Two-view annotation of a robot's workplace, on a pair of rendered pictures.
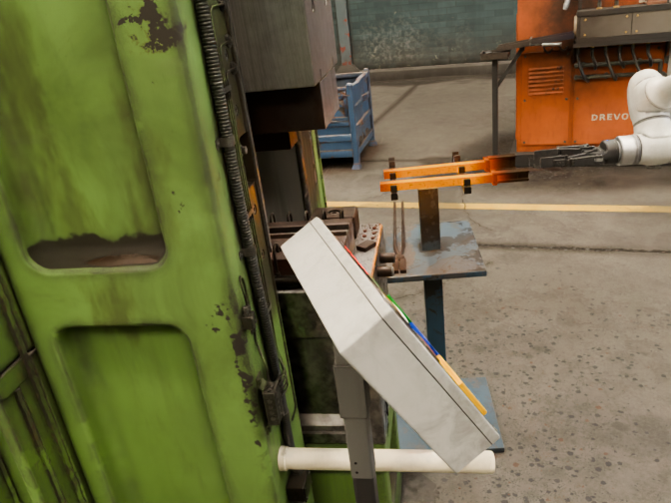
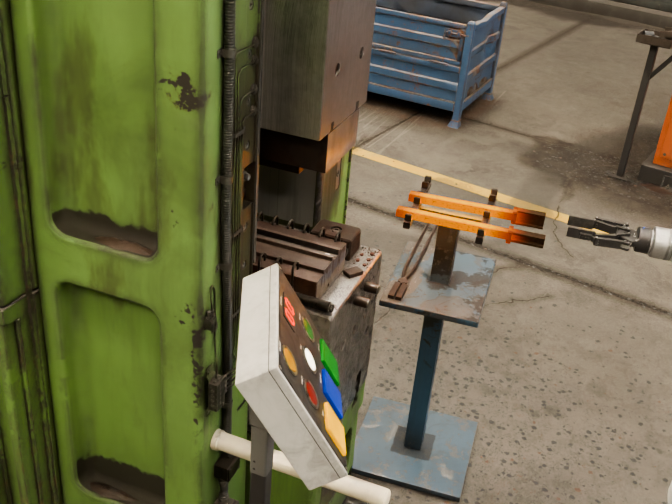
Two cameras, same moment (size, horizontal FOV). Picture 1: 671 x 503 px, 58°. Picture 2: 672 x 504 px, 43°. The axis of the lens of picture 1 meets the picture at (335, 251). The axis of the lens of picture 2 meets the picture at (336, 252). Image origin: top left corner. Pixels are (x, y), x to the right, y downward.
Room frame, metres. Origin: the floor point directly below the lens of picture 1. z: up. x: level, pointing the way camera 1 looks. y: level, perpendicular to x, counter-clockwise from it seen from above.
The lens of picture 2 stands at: (-0.48, -0.28, 2.06)
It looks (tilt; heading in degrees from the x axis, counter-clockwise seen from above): 30 degrees down; 8
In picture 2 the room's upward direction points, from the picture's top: 5 degrees clockwise
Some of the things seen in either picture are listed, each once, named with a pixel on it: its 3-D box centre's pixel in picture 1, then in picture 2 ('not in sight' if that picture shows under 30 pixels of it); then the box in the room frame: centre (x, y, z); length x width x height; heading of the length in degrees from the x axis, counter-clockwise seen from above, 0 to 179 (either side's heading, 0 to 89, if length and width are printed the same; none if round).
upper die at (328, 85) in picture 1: (237, 104); (261, 121); (1.38, 0.17, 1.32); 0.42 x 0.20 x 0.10; 79
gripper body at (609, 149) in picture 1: (599, 153); (633, 238); (1.76, -0.83, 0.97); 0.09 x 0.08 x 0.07; 85
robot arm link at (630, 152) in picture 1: (624, 150); (660, 243); (1.76, -0.91, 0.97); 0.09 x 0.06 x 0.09; 175
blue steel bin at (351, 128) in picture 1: (302, 120); (406, 47); (5.58, 0.15, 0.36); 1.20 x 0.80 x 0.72; 73
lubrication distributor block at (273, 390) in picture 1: (273, 400); (217, 390); (0.99, 0.16, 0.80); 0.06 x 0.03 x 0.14; 169
